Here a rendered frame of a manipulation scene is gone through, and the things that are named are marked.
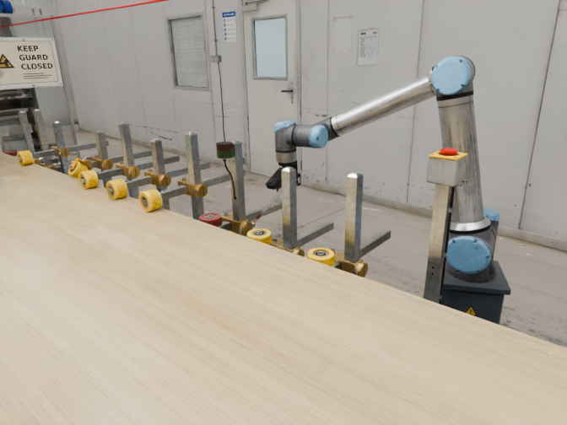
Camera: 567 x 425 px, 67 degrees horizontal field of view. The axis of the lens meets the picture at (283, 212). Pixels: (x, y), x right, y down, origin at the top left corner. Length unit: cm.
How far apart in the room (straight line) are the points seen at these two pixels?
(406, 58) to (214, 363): 357
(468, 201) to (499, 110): 228
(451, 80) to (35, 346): 134
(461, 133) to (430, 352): 83
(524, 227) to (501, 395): 312
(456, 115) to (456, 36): 244
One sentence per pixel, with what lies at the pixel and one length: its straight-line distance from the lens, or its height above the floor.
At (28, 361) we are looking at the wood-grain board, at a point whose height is 90.
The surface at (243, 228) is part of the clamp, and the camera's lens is 161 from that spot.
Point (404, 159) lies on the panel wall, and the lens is 422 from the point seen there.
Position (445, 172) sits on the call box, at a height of 118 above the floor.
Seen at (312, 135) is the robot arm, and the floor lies 116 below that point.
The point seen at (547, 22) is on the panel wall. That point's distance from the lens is 373.
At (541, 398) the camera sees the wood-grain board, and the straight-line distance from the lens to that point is 90.
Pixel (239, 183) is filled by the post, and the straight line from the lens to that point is 158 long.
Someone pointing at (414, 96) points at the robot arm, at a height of 130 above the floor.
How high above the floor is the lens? 146
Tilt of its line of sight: 20 degrees down
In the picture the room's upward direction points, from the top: 1 degrees counter-clockwise
